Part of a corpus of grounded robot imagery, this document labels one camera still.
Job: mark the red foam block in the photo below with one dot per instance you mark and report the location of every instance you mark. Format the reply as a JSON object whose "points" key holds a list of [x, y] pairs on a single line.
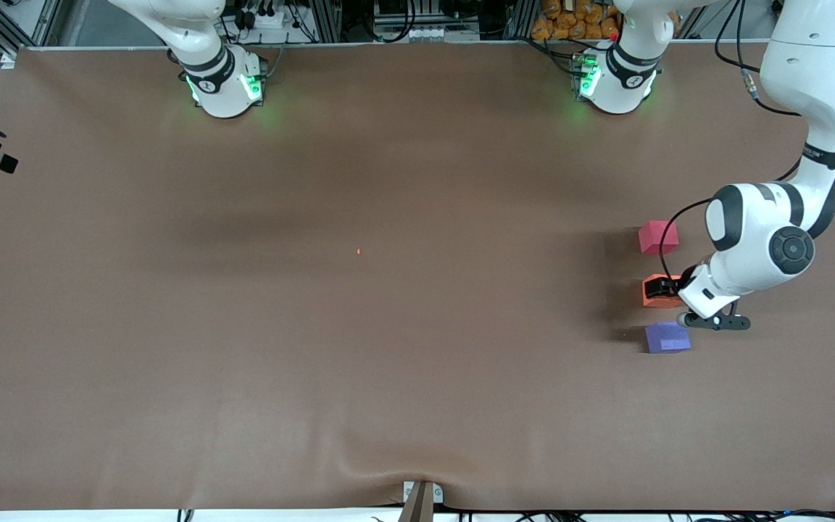
{"points": [[653, 235]]}

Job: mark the orange foam block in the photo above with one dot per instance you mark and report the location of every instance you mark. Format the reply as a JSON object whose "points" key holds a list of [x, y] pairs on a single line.
{"points": [[660, 303]]}

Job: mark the white power strip with plugs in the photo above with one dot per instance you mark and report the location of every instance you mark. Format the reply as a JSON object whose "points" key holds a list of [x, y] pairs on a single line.
{"points": [[272, 20]]}

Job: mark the aluminium frame post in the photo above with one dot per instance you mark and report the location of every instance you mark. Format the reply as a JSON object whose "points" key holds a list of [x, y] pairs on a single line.
{"points": [[522, 18], [325, 20]]}

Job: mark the orange netted bag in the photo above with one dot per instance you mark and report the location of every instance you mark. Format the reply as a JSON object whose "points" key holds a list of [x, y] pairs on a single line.
{"points": [[577, 22]]}

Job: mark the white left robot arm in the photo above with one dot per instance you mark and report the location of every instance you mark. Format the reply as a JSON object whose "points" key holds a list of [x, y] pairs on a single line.
{"points": [[816, 65]]}

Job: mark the purple foam block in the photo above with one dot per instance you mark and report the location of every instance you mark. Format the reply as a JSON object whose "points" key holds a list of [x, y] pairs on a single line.
{"points": [[667, 337]]}

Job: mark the grey table edge clamp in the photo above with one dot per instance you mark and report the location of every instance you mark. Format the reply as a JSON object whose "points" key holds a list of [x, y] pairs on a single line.
{"points": [[417, 507]]}

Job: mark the small white socket strip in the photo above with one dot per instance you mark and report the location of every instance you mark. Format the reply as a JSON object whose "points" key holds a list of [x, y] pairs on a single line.
{"points": [[425, 33]]}

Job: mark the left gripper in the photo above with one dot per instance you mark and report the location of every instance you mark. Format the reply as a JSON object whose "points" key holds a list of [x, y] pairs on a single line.
{"points": [[684, 279]]}

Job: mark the brown table mat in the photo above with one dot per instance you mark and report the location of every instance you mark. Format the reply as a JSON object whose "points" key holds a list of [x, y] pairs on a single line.
{"points": [[417, 362]]}

